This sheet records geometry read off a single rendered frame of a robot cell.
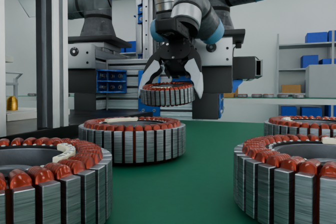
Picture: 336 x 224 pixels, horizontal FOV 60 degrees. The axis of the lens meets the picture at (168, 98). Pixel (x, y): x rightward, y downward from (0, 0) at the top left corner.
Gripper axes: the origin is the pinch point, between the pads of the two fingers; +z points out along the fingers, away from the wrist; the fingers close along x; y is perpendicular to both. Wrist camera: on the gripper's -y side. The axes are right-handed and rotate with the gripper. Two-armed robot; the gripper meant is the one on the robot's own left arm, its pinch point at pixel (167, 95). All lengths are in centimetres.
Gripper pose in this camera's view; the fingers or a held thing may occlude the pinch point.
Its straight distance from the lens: 59.9
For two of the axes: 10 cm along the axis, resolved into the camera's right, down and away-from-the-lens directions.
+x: -9.4, -0.1, 3.4
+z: -1.7, 8.8, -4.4
